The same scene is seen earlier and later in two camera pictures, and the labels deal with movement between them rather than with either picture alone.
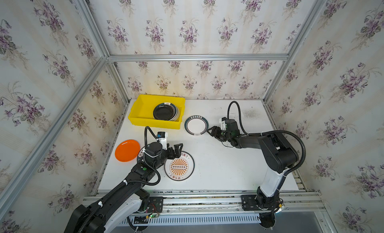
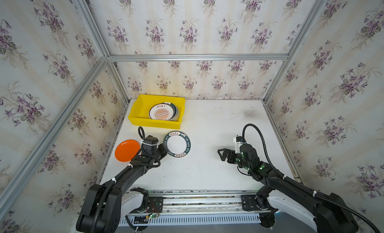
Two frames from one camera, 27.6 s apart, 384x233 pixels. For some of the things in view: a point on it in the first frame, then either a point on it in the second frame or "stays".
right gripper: x=219 y=133 to x=235 y=156
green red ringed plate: x=196 y=125 to x=176 y=113
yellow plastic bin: x=141 y=113 stays
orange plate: x=127 y=150 stays
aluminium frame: x=17 y=177 stays
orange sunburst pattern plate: x=180 y=169 to x=162 y=111
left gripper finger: x=173 y=156 to x=162 y=150
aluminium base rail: x=218 y=203 stays
